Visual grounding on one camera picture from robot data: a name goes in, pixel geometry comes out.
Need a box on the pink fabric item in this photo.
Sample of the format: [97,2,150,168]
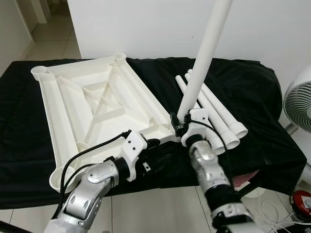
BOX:
[232,170,256,190]

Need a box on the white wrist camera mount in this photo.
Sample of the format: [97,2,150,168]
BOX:
[121,130,149,168]
[181,109,210,147]

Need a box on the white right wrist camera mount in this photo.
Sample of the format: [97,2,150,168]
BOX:
[181,109,210,147]

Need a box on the white round standing fan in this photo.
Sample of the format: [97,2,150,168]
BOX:
[282,66,311,133]

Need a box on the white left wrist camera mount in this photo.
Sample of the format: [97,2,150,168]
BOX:
[121,130,149,168]

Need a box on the white floor cable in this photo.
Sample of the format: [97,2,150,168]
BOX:
[260,198,294,231]

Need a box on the grey metal table leg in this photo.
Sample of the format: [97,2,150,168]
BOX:
[241,181,263,196]

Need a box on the black bag with white trim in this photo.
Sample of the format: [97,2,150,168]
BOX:
[272,224,311,233]

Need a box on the white plastic table leg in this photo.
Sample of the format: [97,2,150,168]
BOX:
[175,74,228,156]
[187,69,249,140]
[176,0,235,124]
[185,73,242,150]

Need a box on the white plastic children table top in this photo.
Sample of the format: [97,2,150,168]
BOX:
[31,52,183,193]

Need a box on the red round cable reel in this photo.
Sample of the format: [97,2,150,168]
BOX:
[291,190,311,216]

